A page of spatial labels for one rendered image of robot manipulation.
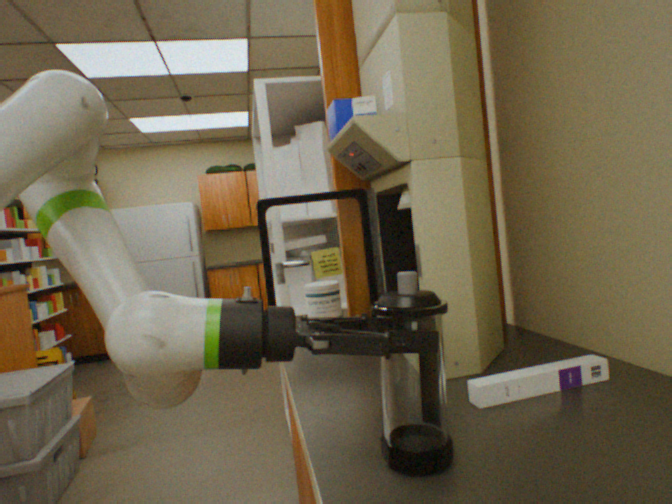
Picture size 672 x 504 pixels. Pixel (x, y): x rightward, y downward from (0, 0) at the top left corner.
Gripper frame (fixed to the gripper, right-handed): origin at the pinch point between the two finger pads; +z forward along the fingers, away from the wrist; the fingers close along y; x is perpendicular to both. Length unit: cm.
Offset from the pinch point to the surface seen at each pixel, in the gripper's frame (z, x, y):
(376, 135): 2.1, -35.0, 28.3
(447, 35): 16, -57, 28
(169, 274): -112, 34, 517
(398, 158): 7.0, -30.7, 28.3
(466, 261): 23.2, -9.9, 28.2
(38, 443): -122, 95, 192
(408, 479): -0.5, 18.9, -4.2
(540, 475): 15.4, 16.4, -9.7
